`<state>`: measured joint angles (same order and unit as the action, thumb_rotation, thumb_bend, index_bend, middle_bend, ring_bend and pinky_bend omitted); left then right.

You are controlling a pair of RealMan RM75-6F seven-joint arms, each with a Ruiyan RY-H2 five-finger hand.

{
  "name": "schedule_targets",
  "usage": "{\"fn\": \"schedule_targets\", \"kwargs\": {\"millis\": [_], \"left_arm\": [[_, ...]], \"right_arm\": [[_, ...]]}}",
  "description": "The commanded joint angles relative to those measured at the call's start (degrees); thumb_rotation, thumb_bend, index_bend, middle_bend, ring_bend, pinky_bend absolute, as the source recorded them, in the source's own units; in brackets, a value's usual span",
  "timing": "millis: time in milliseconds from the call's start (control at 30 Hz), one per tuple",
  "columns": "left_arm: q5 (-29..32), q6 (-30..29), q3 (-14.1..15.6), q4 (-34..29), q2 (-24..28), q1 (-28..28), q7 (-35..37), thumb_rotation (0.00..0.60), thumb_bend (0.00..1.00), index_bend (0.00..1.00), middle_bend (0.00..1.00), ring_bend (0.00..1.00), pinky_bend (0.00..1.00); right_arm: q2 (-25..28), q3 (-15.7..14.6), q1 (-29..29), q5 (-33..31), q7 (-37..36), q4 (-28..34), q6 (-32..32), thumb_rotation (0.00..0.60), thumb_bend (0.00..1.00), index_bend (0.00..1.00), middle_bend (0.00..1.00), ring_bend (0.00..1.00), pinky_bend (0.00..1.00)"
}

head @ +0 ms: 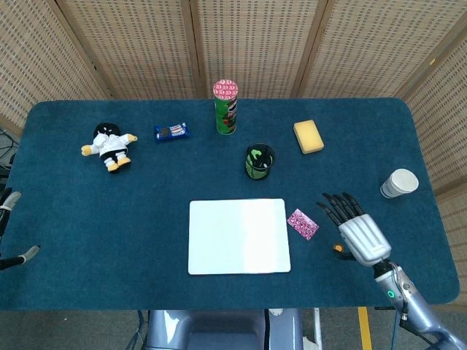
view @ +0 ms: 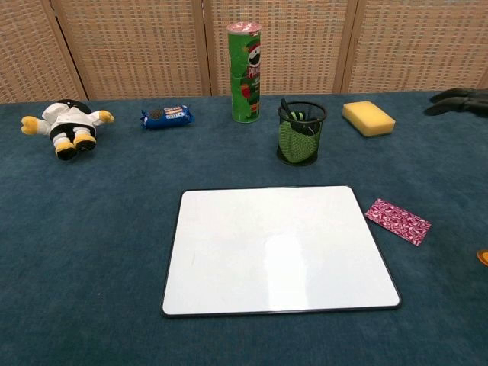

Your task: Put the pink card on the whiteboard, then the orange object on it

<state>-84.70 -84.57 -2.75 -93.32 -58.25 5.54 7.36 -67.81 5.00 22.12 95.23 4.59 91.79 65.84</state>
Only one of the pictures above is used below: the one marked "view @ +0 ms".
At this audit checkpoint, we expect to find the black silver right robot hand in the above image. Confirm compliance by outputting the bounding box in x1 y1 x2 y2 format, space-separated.
424 87 488 117

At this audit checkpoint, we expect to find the pink patterned packet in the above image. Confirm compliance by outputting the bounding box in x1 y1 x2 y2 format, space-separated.
364 197 432 247

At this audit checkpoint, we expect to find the white board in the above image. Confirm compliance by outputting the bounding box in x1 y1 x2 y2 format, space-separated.
160 185 402 319

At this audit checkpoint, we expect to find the yellow sponge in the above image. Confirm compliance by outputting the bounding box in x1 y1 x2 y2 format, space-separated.
341 100 397 138

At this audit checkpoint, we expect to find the black mesh pen holder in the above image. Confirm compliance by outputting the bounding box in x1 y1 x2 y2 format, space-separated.
276 100 328 166

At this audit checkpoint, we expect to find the green cloth in holder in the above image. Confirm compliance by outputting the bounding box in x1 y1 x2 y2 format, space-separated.
279 110 318 161

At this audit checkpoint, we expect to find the green Pringles can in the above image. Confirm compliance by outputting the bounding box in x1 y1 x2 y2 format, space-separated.
226 21 263 124

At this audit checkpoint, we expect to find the blue Oreo cookie pack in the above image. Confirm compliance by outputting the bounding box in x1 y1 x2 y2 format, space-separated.
139 104 196 131

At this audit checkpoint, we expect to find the woven wooden folding screen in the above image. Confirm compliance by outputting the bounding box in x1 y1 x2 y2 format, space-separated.
0 0 488 104

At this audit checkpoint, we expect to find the blue table cloth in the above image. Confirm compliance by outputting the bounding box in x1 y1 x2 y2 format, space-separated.
0 89 488 366

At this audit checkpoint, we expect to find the penguin plush toy white coat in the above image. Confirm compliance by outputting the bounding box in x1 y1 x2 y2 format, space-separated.
21 98 115 161

